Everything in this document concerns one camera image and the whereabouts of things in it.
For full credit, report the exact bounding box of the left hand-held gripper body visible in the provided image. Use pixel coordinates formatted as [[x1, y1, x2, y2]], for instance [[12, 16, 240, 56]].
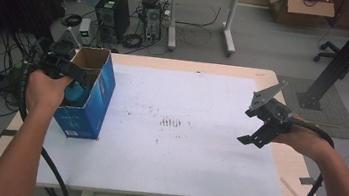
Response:
[[28, 21, 82, 82]]

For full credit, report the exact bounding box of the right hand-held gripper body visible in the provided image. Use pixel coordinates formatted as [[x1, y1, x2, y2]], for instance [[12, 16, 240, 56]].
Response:
[[247, 77, 300, 138]]

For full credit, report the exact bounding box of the light blue plastic object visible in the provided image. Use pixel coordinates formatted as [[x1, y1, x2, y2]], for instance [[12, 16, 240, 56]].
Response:
[[62, 81, 94, 109]]

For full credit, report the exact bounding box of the blue cardboard box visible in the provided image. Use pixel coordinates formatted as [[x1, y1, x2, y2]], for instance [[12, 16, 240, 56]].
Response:
[[51, 43, 121, 143]]

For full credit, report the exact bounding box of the person's left hand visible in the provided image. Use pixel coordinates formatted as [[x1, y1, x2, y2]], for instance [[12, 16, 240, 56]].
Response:
[[22, 67, 75, 120]]

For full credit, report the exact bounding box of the person's right hand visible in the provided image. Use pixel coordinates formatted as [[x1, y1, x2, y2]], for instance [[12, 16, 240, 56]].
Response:
[[270, 111, 341, 164]]

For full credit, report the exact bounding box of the white device with green light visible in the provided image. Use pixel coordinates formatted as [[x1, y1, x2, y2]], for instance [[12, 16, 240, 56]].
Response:
[[76, 17, 94, 47]]

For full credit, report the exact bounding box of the thin wooden stick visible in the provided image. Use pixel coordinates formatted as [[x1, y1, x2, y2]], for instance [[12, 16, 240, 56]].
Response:
[[276, 176, 306, 196]]

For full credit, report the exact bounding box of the grey floor mat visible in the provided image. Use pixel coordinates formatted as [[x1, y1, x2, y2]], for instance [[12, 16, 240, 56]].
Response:
[[270, 74, 349, 141]]

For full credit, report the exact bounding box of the black tape strip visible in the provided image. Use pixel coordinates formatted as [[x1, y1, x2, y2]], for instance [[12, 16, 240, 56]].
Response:
[[298, 176, 324, 189], [0, 128, 19, 142]]

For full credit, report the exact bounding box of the black computer tower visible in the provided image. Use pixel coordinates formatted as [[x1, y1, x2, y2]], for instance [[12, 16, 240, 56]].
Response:
[[90, 0, 134, 46]]

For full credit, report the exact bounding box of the black office chair base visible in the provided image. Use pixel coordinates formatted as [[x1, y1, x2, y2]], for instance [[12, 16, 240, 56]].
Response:
[[312, 39, 349, 74]]

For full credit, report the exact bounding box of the white table mat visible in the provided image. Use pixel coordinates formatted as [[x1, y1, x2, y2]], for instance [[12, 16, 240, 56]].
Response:
[[35, 53, 298, 196]]

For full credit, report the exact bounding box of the open computer case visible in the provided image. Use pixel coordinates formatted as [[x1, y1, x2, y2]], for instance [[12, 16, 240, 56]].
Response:
[[135, 0, 167, 44]]

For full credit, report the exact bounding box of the open brown cardboard box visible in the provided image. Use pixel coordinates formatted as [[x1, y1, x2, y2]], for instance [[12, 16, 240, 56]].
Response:
[[262, 0, 338, 31]]

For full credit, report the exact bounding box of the black cable coil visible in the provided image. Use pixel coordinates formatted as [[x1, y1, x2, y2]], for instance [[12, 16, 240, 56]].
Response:
[[59, 12, 84, 29], [120, 31, 145, 51]]

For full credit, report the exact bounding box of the left hand-held gripper cable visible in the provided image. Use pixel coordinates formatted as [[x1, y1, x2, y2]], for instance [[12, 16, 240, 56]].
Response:
[[4, 37, 93, 196]]

